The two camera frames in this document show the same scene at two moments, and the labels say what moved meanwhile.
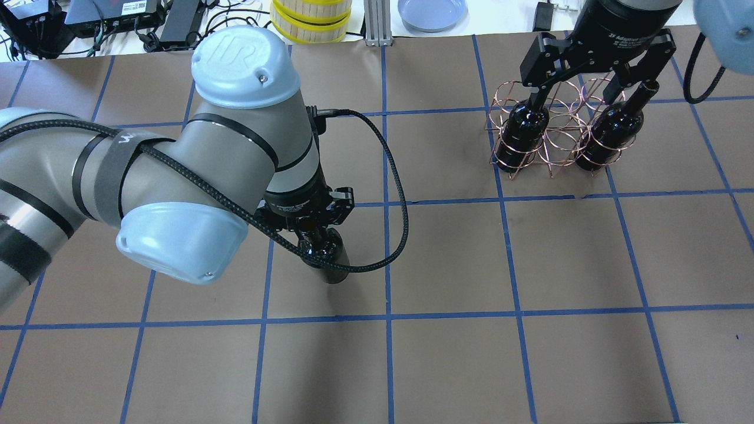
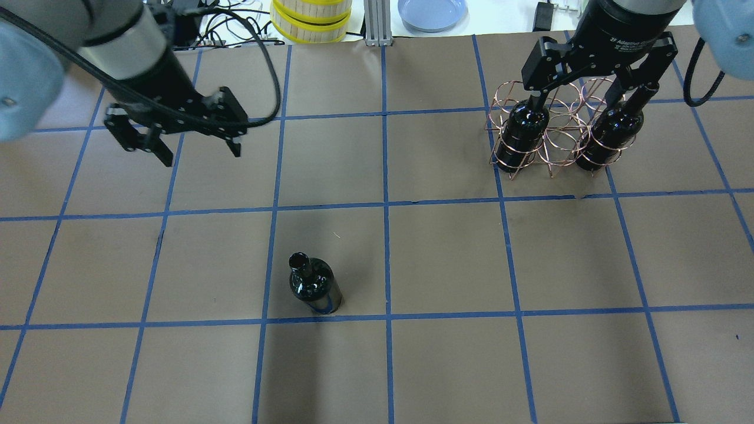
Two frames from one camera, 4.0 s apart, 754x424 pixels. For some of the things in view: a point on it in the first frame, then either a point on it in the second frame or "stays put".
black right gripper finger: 537,99 stays put
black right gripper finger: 613,88 stays put
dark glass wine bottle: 327,244 -> 312,281
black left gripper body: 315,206 -> 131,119
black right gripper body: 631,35 stays put
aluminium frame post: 377,23 stays put
